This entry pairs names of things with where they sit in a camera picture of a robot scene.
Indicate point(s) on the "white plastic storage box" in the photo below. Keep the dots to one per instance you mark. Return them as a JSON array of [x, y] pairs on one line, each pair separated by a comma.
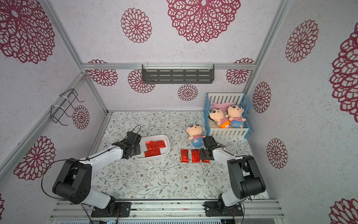
[[163, 151]]

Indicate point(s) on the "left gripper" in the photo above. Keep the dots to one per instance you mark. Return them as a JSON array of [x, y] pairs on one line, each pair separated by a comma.
[[138, 150]]

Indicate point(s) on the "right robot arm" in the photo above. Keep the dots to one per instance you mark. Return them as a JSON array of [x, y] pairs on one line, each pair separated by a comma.
[[244, 176]]

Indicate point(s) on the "plush doll blue shorts table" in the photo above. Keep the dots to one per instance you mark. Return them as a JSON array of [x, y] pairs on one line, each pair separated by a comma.
[[196, 136]]

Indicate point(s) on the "plush doll orange shorts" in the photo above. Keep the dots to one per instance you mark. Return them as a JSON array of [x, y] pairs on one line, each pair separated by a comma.
[[219, 117]]

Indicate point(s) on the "pink blanket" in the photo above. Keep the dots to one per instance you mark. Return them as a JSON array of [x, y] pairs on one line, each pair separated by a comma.
[[222, 106]]

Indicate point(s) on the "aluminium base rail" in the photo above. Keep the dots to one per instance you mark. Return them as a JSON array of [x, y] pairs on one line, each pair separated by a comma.
[[177, 209]]

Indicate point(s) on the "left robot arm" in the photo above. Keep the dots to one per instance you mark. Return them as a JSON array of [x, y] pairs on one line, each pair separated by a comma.
[[74, 180]]

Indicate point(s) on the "red tea bag in box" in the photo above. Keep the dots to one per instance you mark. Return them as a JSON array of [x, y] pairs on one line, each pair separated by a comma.
[[153, 145]]

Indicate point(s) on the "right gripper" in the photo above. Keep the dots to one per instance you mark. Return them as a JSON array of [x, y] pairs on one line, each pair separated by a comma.
[[208, 150]]

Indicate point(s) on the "black wire wall rack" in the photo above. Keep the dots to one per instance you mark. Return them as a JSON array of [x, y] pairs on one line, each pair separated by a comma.
[[58, 111]]

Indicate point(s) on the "plush doll blue shorts crib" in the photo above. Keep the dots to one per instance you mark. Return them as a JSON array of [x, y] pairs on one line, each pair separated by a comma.
[[235, 113]]

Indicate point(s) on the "blue white toy crib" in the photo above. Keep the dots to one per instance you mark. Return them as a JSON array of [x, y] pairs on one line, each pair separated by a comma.
[[237, 99]]

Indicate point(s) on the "grey wall shelf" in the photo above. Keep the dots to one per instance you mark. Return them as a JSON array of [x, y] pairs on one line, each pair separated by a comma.
[[181, 74]]

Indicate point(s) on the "red tea bag lower box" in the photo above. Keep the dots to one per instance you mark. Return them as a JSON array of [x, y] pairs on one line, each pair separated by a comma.
[[153, 152]]

